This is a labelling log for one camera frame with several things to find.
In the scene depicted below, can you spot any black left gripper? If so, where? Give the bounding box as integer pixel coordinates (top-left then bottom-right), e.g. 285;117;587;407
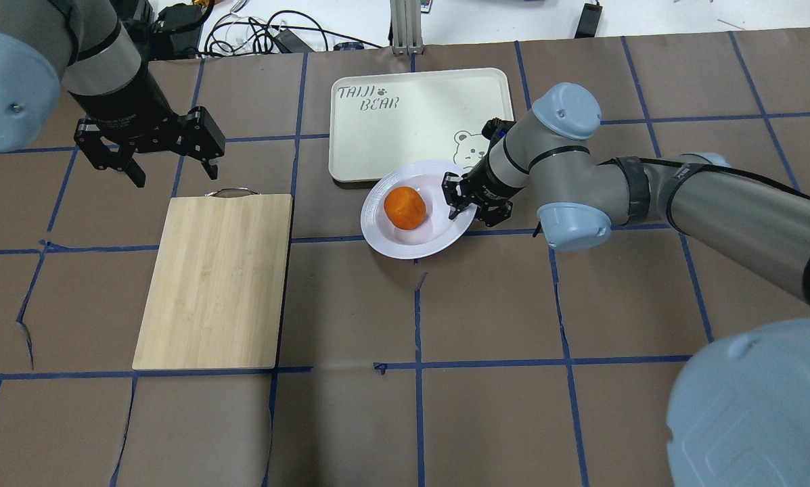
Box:
74;107;226;188

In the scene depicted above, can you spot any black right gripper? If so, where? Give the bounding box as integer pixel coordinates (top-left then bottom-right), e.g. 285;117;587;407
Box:
441;173;514;227

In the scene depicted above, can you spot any white round plate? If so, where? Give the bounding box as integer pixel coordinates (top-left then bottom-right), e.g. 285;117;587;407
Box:
359;160;476;260

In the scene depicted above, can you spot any orange fruit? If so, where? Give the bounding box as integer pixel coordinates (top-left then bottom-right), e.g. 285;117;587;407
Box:
383;186;428;231

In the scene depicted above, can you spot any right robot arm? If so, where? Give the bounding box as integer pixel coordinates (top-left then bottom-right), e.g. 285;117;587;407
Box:
441;83;810;486

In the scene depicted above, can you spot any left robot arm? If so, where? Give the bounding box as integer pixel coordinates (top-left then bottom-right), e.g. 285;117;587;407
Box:
0;1;225;187

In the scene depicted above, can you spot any cream bear tray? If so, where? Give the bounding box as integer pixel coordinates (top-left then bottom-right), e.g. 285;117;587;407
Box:
328;68;515;184

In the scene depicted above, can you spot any bamboo cutting board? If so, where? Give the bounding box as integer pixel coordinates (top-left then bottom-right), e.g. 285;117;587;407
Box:
132;194;293;371

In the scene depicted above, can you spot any black power adapter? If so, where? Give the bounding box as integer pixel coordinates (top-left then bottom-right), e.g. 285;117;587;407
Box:
574;1;603;38

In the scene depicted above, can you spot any metal cutting board handle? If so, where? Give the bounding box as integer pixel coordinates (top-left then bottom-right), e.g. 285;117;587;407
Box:
204;187;261;198

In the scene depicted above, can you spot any aluminium frame post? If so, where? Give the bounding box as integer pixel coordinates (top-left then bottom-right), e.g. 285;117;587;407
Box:
390;0;424;55

